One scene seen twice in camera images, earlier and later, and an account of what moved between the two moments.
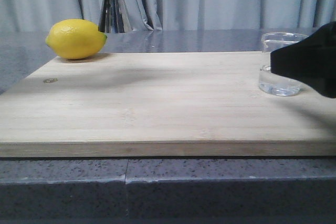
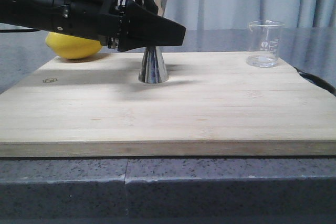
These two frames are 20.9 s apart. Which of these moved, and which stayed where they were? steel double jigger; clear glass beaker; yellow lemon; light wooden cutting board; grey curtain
Moved: clear glass beaker; steel double jigger
Stayed: light wooden cutting board; yellow lemon; grey curtain
